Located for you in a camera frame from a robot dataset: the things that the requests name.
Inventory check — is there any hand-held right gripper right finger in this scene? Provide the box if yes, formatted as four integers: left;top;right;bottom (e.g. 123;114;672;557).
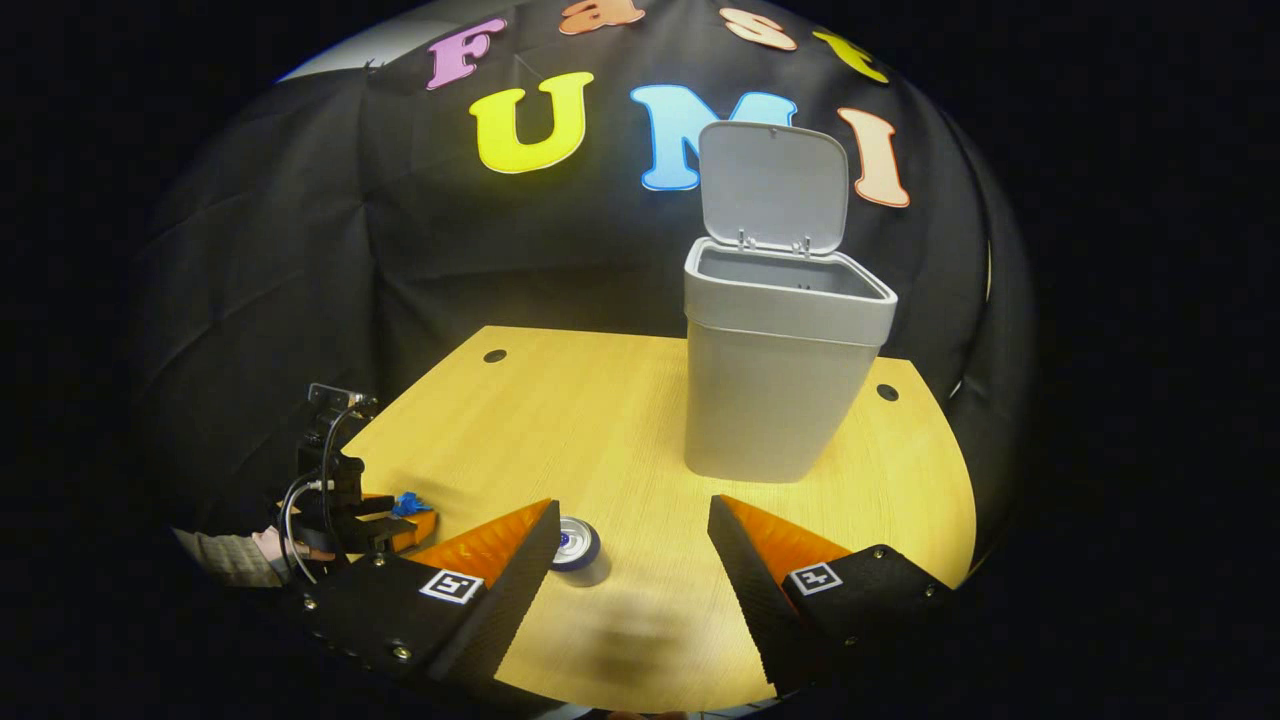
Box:
707;494;961;698

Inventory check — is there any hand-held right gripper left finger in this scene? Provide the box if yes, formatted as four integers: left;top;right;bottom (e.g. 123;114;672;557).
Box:
290;498;563;691

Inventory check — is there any blue silver pop can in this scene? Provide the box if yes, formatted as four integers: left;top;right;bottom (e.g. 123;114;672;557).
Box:
550;516;613;588

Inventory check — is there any white desktop garbage bin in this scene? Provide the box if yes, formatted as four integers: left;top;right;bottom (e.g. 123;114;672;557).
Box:
683;120;899;484

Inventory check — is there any wooden desktop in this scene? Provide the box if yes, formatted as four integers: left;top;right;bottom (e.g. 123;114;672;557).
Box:
300;325;978;713

